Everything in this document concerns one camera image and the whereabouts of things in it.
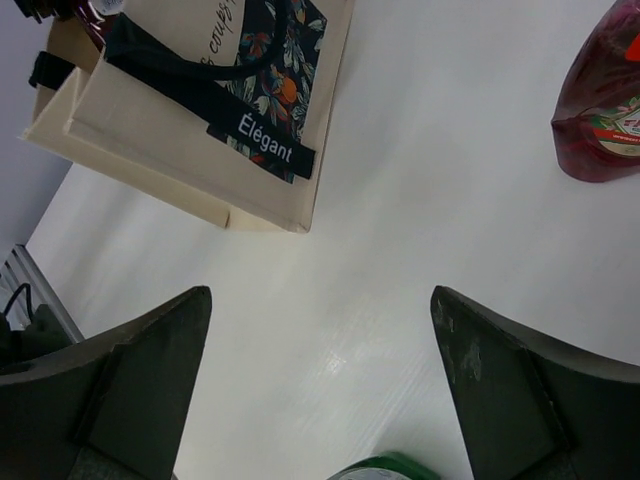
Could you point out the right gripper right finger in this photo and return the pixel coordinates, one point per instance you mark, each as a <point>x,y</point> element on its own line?
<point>531,406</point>

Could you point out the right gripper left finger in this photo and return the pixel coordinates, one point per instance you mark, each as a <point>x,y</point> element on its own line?
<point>113,406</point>

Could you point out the green dish soap bottle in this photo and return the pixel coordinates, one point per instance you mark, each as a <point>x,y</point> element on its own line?
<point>389,465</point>

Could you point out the red dish soap bottle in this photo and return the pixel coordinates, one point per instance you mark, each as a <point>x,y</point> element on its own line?
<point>595,125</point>
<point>96,16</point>

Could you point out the beige canvas tote bag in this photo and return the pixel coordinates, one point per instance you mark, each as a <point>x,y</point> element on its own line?
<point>219,108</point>

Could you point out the red dish soap bottle front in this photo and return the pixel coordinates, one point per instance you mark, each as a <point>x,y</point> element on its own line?
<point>96,16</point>

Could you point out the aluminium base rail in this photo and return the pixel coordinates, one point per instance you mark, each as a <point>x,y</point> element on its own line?
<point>26,295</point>

